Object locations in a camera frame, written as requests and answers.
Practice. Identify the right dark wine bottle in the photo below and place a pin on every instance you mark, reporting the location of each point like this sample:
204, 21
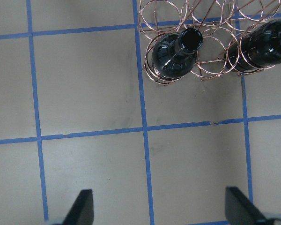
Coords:
259, 49

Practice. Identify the copper wire bottle basket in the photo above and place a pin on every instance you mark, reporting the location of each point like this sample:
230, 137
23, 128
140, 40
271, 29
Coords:
212, 38

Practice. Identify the left dark wine bottle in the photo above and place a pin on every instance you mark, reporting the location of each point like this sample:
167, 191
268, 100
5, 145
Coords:
175, 54

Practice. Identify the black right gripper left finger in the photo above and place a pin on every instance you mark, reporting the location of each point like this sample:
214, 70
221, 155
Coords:
82, 210

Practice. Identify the dark wine bottle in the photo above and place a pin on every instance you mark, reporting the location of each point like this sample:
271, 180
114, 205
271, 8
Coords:
259, 49
175, 54

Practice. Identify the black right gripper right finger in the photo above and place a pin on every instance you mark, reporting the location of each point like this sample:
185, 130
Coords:
239, 210

